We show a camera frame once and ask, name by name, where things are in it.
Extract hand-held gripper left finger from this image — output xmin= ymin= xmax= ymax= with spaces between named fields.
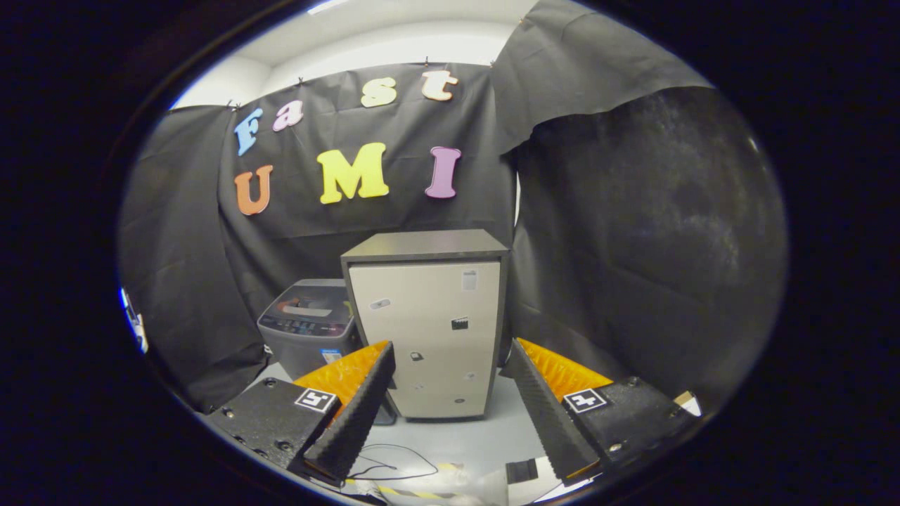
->
xmin=204 ymin=341 xmax=397 ymax=486

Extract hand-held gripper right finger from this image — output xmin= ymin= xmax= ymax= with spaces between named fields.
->
xmin=501 ymin=337 xmax=704 ymax=487

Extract grey washing machine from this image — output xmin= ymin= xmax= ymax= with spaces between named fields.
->
xmin=257 ymin=279 xmax=398 ymax=426

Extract yellow and black tape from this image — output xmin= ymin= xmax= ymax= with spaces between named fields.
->
xmin=376 ymin=484 xmax=437 ymax=501

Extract beige cabinet with dark top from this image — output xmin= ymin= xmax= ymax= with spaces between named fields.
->
xmin=341 ymin=229 xmax=510 ymax=421

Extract black backdrop cloth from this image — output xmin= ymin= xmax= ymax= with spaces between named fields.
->
xmin=118 ymin=0 xmax=788 ymax=412

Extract thin black cable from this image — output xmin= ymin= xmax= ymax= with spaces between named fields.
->
xmin=348 ymin=443 xmax=440 ymax=482

